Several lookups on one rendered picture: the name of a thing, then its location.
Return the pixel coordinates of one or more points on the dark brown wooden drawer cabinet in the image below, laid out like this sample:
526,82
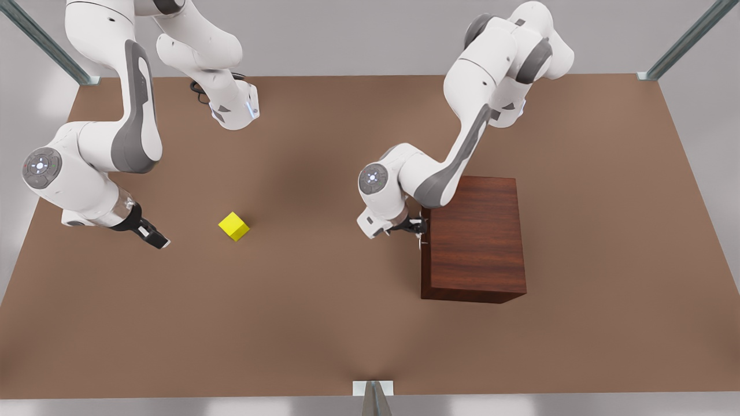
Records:
477,237

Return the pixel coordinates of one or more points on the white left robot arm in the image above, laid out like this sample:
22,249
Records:
480,86

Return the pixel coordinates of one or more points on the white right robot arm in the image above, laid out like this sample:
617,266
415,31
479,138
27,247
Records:
139,104

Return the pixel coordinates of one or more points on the yellow cube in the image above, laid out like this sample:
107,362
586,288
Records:
233,226

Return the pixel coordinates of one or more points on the silver frame post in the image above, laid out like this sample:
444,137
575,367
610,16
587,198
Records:
688,40
52,46
373,396

